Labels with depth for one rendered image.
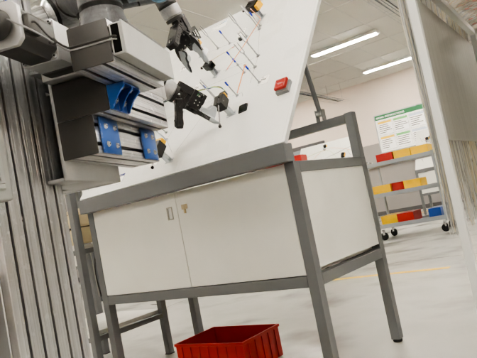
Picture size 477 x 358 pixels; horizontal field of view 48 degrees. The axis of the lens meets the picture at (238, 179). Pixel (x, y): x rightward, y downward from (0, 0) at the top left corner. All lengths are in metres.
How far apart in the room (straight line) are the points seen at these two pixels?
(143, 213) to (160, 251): 0.18
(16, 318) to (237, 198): 1.08
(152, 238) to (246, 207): 0.53
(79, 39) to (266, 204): 1.03
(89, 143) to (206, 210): 0.95
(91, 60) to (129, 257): 1.48
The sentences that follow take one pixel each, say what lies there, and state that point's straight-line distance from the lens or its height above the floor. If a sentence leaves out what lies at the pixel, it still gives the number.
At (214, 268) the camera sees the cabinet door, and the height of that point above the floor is 0.47.
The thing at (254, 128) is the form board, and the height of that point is 0.96.
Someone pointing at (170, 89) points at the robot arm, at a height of 1.14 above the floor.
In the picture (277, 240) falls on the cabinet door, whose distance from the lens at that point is 1.94.
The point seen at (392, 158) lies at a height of 0.99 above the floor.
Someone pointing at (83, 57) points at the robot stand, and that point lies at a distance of 1.14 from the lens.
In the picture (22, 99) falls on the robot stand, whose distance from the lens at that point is 1.33.
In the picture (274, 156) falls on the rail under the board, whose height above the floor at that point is 0.83.
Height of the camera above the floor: 0.65
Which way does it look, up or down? 4 degrees up
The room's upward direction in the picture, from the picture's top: 11 degrees counter-clockwise
